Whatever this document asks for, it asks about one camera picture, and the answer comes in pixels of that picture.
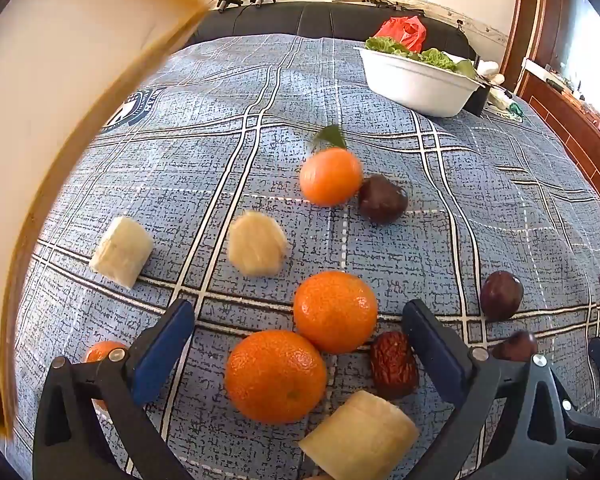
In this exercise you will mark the wooden cabinet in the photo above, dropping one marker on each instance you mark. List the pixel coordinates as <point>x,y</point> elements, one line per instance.
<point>580,120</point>

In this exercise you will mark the peeled banana piece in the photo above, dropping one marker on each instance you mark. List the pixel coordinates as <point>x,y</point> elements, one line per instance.
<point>256,247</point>

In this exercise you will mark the blue plaid bedsheet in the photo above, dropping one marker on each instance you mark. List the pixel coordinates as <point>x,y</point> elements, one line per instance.
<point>230,125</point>

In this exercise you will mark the red plastic bag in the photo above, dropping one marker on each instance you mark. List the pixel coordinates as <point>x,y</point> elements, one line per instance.
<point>402,30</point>

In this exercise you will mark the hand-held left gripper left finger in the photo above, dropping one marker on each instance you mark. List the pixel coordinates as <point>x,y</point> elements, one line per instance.
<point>165,352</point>

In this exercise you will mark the mandarin with green leaf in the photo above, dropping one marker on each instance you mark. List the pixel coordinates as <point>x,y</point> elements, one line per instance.
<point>330,177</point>

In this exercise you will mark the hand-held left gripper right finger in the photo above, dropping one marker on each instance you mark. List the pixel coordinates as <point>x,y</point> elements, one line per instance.
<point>435,352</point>

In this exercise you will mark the black box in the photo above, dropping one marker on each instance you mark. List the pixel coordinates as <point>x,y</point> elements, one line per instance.
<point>476,102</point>

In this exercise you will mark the white bowl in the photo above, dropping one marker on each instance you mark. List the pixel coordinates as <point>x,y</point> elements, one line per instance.
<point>420,85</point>

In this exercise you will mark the yellow tray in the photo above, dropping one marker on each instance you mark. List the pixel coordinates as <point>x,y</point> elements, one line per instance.
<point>80,60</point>

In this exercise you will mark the red wrinkled jujube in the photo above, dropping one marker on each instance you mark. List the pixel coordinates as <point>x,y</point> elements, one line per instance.
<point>392,370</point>

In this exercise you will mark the green lettuce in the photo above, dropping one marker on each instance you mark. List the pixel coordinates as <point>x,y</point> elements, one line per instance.
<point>387,45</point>

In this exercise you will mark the black headboard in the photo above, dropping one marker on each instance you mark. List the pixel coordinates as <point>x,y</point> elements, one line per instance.
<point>305,20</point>

